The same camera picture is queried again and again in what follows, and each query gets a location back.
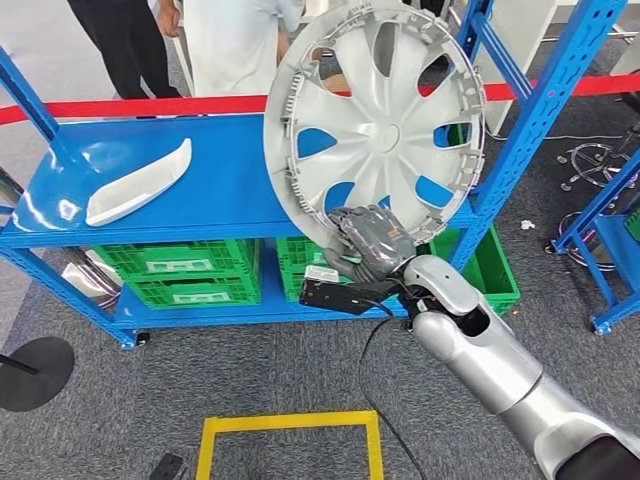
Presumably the silver wheel hubcap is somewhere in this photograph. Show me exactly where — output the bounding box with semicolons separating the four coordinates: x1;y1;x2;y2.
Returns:
263;0;487;250

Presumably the blue metal shelf rack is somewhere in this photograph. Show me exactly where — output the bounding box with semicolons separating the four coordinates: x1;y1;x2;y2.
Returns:
552;148;640;337
0;0;629;351

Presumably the white curved plastic part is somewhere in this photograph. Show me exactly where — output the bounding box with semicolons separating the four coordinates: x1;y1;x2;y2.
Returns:
85;137;193;228

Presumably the person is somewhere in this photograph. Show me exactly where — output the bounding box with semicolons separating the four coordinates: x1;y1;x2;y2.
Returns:
66;0;182;101
182;0;351;99

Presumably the open-top green plastic crate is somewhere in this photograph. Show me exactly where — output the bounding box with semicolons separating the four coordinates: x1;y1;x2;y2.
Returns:
427;223;521;318

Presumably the red barrier belt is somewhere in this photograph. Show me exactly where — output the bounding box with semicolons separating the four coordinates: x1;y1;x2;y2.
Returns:
0;72;640;127

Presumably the white desk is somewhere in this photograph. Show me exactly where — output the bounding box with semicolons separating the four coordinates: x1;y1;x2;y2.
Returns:
472;0;640;137

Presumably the chrome stool base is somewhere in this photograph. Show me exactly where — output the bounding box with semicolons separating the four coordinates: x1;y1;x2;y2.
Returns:
545;211;618;273

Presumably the chrome stool with black seat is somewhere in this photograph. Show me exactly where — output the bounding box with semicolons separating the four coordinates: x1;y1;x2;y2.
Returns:
557;89;640;190

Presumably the black round-base stand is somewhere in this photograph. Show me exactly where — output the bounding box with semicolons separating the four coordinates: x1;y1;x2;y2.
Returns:
0;336;75;413

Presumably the black camera cable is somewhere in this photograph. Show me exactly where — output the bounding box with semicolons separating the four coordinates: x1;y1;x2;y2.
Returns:
358;299;416;480

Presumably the chrome stanchion post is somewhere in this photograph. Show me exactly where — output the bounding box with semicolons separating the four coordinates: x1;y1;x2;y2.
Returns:
0;165;124;313

